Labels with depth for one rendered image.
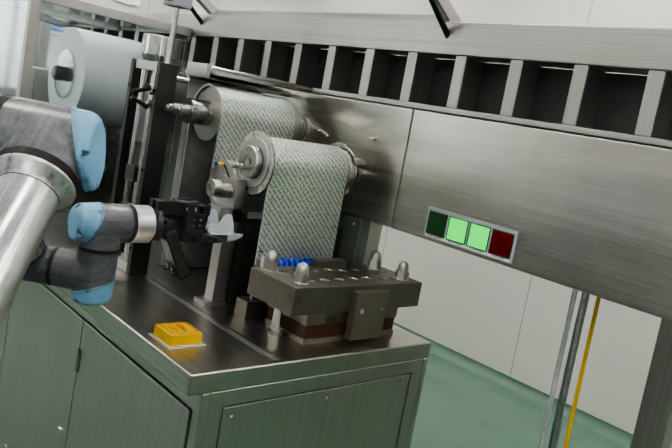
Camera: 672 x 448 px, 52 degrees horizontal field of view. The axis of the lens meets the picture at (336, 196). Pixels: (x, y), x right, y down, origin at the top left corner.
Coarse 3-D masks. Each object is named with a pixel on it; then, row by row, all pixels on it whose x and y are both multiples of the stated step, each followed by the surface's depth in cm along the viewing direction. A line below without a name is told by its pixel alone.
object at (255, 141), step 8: (248, 144) 161; (256, 144) 159; (264, 144) 157; (264, 152) 157; (344, 152) 175; (264, 160) 157; (264, 168) 156; (264, 176) 156; (248, 184) 161; (256, 184) 158
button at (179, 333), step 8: (160, 328) 135; (168, 328) 135; (176, 328) 136; (184, 328) 137; (192, 328) 138; (160, 336) 135; (168, 336) 133; (176, 336) 132; (184, 336) 134; (192, 336) 135; (200, 336) 136; (168, 344) 132; (176, 344) 133; (184, 344) 134
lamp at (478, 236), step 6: (474, 228) 153; (480, 228) 152; (486, 228) 151; (474, 234) 153; (480, 234) 152; (486, 234) 151; (468, 240) 154; (474, 240) 153; (480, 240) 152; (486, 240) 151; (474, 246) 153; (480, 246) 152
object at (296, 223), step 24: (288, 192) 160; (312, 192) 165; (336, 192) 171; (264, 216) 157; (288, 216) 162; (312, 216) 167; (336, 216) 172; (264, 240) 159; (288, 240) 163; (312, 240) 169
